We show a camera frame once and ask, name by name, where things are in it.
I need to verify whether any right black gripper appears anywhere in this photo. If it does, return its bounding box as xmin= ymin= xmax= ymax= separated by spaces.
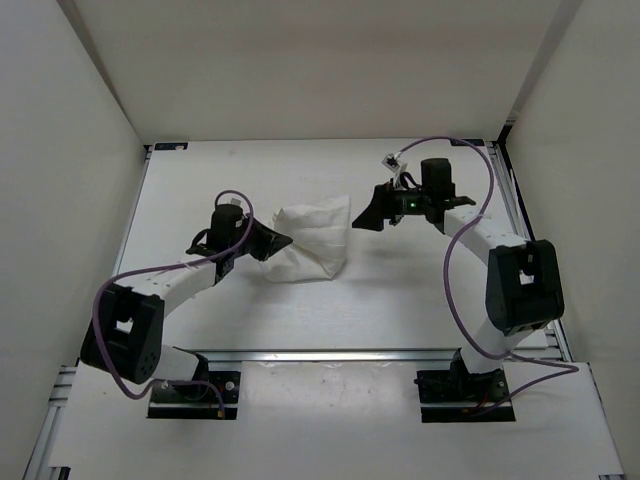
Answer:
xmin=351 ymin=178 xmax=431 ymax=232

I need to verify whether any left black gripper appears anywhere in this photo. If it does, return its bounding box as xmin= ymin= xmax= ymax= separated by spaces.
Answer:
xmin=229 ymin=213 xmax=291 ymax=261

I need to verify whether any white pleated skirt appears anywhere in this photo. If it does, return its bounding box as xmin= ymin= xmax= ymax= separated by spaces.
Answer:
xmin=261 ymin=195 xmax=351 ymax=283

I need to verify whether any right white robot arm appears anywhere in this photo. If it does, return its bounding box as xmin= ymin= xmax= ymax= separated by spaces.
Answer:
xmin=352 ymin=155 xmax=564 ymax=400

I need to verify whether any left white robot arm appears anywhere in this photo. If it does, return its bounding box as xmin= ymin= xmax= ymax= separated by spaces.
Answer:
xmin=80 ymin=204 xmax=293 ymax=385

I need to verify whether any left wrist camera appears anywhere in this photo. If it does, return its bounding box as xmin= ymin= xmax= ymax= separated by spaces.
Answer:
xmin=229 ymin=198 xmax=245 ymax=218

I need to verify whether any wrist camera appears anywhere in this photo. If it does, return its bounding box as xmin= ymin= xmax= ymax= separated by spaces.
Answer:
xmin=382 ymin=152 xmax=409 ymax=189
xmin=229 ymin=198 xmax=245 ymax=218

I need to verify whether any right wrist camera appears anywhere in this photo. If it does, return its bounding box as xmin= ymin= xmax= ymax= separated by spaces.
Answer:
xmin=382 ymin=152 xmax=409 ymax=189

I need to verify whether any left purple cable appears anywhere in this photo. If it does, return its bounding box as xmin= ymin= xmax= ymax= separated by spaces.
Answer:
xmin=93 ymin=189 xmax=254 ymax=416

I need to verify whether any purple cable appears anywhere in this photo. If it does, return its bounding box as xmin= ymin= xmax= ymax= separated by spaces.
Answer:
xmin=93 ymin=189 xmax=254 ymax=416
xmin=397 ymin=137 xmax=581 ymax=416

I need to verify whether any aluminium frame rail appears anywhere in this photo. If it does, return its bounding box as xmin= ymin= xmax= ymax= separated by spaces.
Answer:
xmin=82 ymin=347 xmax=571 ymax=366

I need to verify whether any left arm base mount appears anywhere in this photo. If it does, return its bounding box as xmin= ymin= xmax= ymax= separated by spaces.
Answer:
xmin=147 ymin=367 xmax=242 ymax=421

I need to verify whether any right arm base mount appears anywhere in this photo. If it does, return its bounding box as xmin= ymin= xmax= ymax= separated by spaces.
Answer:
xmin=414 ymin=352 xmax=516 ymax=424

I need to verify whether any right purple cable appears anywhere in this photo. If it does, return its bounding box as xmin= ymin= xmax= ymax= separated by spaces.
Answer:
xmin=397 ymin=137 xmax=581 ymax=416

